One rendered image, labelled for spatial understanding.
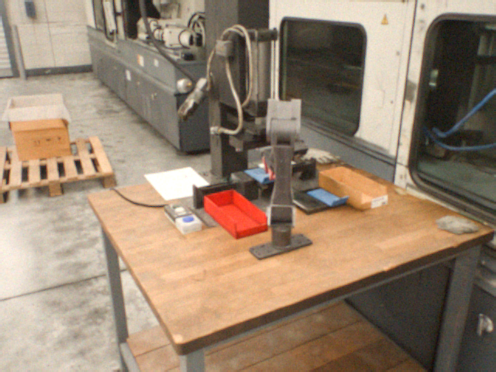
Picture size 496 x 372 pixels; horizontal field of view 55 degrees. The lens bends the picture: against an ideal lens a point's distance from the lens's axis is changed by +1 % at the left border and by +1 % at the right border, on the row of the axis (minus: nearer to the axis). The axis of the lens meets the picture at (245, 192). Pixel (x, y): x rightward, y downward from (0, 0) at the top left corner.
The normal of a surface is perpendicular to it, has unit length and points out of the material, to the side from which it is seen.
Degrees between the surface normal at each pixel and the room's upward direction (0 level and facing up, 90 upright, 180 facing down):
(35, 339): 0
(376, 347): 0
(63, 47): 90
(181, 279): 0
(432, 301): 90
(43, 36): 90
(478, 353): 90
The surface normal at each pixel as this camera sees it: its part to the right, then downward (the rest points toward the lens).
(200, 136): 0.43, 0.36
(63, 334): -0.01, -0.92
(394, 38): -0.90, 0.18
